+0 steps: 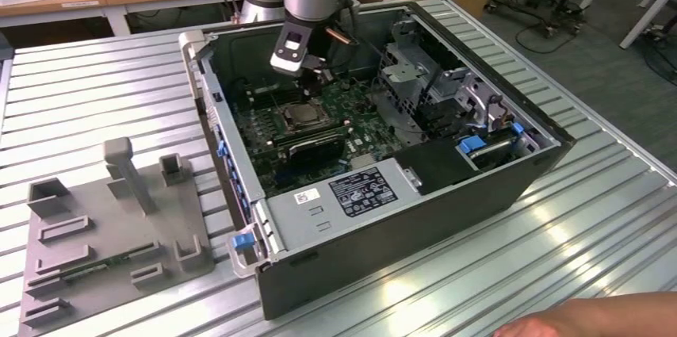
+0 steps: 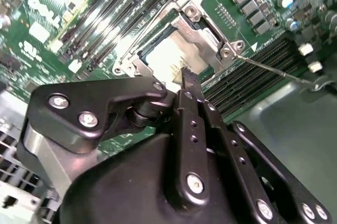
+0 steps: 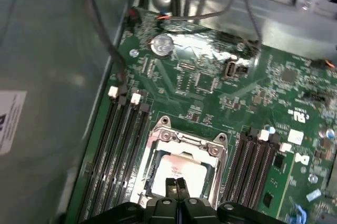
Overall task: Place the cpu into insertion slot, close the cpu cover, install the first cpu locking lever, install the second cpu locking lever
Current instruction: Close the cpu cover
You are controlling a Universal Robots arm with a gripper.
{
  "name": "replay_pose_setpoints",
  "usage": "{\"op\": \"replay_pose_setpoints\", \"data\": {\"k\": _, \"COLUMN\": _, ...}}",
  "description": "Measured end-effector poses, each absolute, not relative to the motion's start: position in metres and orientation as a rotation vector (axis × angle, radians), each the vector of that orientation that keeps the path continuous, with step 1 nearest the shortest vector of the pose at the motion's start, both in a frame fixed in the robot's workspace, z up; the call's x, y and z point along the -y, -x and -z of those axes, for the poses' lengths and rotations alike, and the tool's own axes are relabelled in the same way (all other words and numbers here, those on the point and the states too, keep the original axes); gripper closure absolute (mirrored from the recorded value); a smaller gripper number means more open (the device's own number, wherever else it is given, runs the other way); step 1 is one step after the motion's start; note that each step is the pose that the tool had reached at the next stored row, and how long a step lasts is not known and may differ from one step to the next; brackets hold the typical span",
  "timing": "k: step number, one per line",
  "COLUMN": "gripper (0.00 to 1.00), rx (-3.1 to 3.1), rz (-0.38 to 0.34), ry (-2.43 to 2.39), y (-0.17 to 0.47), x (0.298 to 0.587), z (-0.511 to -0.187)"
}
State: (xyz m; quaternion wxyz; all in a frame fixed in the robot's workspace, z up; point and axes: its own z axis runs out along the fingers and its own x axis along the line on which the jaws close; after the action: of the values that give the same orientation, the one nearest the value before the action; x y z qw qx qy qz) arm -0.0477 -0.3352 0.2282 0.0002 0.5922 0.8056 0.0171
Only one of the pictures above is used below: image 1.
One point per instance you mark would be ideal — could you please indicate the small silver chipset heatsink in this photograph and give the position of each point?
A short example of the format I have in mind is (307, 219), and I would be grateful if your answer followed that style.
(363, 162)

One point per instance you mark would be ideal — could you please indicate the blue plastic drive latch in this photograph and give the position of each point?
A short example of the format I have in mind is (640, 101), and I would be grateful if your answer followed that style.
(470, 144)

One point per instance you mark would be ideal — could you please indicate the small blue plastic clip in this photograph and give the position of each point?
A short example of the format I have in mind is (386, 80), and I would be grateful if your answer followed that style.
(517, 129)

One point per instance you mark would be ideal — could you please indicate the person's bare forearm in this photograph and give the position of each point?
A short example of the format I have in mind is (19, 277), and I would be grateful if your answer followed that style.
(629, 315)

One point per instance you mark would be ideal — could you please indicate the black open PC case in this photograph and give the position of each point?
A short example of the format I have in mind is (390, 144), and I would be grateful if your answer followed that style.
(397, 253)

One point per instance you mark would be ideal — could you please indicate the black RAM slot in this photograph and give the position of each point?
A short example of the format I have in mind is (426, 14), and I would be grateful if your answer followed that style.
(289, 89)
(311, 137)
(291, 95)
(311, 131)

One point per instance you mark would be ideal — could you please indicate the green motherboard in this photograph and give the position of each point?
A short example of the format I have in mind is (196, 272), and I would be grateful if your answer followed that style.
(370, 135)

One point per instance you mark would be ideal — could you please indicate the CPU square plate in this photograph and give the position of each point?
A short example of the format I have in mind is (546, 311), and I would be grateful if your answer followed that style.
(303, 113)

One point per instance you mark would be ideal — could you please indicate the black graphics card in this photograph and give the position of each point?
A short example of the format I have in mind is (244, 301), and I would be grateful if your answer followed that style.
(314, 150)

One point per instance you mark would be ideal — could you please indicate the green RAM stick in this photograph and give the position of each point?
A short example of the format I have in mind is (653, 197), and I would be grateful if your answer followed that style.
(98, 267)

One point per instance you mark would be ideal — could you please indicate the silver metal drive cage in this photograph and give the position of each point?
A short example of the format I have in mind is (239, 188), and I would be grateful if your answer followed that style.
(397, 75)

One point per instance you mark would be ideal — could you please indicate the blue card retention latch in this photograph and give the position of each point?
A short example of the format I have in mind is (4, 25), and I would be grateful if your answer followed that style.
(220, 148)

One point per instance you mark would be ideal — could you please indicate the silver power supply unit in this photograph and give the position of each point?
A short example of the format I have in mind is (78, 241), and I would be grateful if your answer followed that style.
(306, 230)

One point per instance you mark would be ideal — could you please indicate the grey parts rack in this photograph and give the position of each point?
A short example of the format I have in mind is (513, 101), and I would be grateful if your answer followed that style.
(106, 226)

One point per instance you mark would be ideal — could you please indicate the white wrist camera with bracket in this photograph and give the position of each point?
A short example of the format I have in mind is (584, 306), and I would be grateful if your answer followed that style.
(289, 61)

